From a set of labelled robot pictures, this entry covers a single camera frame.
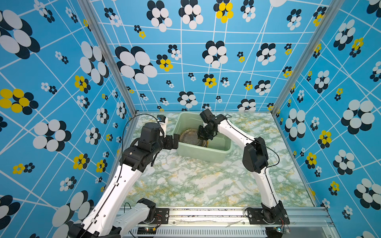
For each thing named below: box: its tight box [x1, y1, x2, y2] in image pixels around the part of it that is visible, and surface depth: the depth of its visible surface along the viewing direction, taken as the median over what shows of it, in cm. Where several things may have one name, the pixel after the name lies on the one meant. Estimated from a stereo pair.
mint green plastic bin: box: [173, 112, 233, 164], surface depth 96 cm
